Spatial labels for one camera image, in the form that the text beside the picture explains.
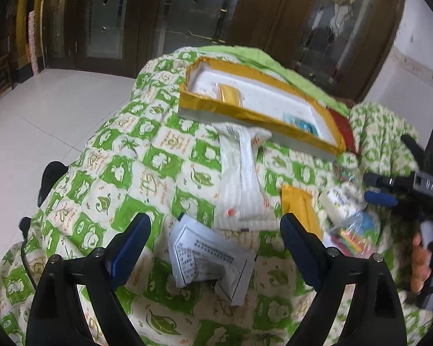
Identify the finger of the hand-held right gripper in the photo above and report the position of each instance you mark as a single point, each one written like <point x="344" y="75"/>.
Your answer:
<point x="413" y="151"/>
<point x="380" y="199"/>

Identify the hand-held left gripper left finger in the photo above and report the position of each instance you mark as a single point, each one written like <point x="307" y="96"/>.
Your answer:
<point x="130" y="250"/>

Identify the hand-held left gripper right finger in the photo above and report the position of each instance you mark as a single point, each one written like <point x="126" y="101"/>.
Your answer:
<point x="303" y="252"/>

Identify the white tissue pack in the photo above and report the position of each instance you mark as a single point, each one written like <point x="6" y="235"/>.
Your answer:
<point x="341" y="202"/>

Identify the clear bag with blue contents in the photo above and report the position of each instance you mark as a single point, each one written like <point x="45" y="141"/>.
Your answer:
<point x="350" y="238"/>

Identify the large yellow packet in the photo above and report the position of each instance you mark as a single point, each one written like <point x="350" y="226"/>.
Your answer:
<point x="299" y="202"/>

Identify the white paper leaflet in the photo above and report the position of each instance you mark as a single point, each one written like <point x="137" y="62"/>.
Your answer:
<point x="202" y="256"/>

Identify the white foam box yellow edge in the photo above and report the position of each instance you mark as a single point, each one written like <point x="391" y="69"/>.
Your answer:
<point x="267" y="97"/>

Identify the person's right hand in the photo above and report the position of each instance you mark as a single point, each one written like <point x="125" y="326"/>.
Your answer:
<point x="422" y="263"/>

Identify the green white printed quilt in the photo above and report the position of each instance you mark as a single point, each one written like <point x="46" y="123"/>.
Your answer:
<point x="93" y="187"/>

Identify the red box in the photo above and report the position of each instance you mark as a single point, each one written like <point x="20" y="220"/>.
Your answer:
<point x="342" y="126"/>

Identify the white plastic bag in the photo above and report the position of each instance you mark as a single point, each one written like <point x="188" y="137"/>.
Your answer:
<point x="234" y="187"/>

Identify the black chair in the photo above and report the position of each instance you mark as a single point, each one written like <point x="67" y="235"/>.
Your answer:
<point x="48" y="182"/>

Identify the teal printed packet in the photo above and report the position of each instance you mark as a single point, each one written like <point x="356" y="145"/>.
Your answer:
<point x="303" y="124"/>

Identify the small yellow packet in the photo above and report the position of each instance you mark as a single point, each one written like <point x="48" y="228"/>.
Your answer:
<point x="229" y="93"/>

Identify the pink white patterned board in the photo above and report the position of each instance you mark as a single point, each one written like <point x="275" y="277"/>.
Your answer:
<point x="35" y="43"/>

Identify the wooden glass door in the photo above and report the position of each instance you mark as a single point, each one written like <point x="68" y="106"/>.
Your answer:
<point x="202" y="7"/>

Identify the yellow panel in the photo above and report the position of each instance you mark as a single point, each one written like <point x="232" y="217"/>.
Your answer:
<point x="25" y="18"/>

